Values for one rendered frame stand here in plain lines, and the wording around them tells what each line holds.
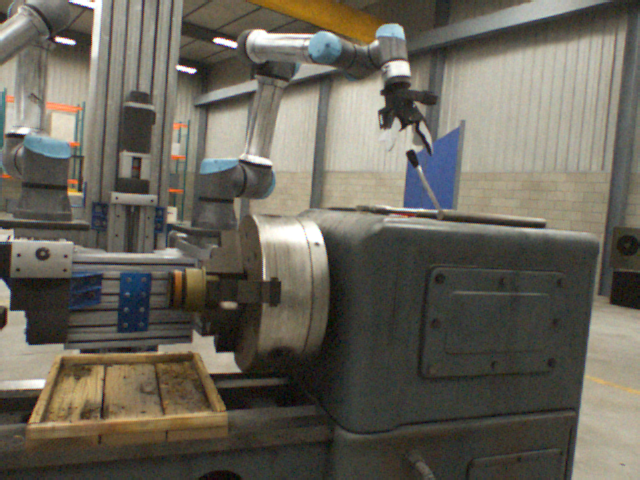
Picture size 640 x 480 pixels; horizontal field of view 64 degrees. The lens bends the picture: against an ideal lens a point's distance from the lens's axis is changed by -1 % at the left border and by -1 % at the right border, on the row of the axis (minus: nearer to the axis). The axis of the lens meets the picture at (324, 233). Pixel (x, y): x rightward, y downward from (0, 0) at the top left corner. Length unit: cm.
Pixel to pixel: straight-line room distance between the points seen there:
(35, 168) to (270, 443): 99
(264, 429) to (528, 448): 57
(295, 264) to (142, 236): 88
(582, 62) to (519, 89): 145
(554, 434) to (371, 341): 52
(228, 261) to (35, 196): 69
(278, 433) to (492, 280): 49
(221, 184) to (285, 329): 82
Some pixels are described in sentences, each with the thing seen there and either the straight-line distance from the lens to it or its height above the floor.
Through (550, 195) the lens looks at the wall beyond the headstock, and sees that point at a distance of 1205.
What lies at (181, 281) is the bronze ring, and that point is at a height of 110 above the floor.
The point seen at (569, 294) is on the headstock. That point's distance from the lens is 122.
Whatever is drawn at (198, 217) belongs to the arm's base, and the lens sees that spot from 167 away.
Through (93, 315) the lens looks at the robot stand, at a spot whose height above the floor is 90.
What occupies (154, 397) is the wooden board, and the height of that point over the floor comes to 88.
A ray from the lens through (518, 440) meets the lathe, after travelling 122.
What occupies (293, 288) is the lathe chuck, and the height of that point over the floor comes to 111.
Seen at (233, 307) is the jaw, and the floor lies 105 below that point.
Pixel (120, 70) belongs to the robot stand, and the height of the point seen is 164.
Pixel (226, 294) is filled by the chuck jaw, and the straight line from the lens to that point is 95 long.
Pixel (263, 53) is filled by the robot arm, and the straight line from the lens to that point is 159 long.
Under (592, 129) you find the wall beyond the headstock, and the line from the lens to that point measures 1190.
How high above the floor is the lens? 126
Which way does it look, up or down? 3 degrees down
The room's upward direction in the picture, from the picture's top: 5 degrees clockwise
